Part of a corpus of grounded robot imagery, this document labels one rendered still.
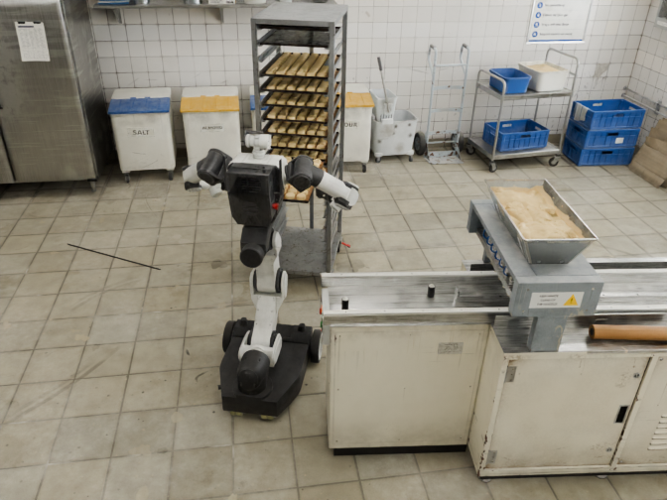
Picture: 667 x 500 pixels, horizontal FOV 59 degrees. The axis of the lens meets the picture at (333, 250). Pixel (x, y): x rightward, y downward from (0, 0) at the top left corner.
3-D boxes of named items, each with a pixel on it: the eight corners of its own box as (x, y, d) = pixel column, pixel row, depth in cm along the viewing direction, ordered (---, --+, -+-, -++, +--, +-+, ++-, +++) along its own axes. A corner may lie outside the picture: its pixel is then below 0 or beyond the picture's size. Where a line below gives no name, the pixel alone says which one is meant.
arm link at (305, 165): (324, 183, 276) (299, 169, 270) (313, 194, 281) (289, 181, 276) (325, 167, 284) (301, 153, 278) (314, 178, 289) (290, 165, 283)
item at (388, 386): (452, 406, 326) (473, 270, 280) (466, 456, 296) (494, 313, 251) (325, 410, 322) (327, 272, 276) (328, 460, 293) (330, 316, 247)
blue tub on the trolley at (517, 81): (511, 82, 613) (514, 67, 605) (530, 93, 580) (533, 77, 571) (484, 83, 607) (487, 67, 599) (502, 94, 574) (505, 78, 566)
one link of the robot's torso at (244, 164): (285, 237, 277) (284, 167, 260) (215, 231, 281) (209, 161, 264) (297, 210, 303) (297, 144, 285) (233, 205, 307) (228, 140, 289)
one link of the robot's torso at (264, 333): (276, 358, 319) (284, 271, 320) (240, 354, 321) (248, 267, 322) (282, 354, 334) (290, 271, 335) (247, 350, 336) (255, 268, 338)
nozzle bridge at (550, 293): (525, 258, 301) (538, 198, 284) (584, 351, 239) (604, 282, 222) (461, 259, 299) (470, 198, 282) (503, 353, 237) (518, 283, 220)
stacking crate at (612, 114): (617, 116, 649) (622, 98, 639) (640, 128, 615) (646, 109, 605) (568, 119, 639) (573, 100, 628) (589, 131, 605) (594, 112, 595)
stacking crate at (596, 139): (614, 134, 658) (619, 116, 648) (635, 147, 625) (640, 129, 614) (564, 136, 650) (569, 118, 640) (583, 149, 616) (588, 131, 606)
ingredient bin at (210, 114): (188, 183, 576) (179, 105, 537) (191, 158, 630) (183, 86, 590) (243, 180, 584) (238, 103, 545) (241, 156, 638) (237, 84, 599)
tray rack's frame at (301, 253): (332, 287, 418) (336, 21, 327) (261, 281, 423) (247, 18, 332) (342, 242, 472) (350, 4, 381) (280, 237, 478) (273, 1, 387)
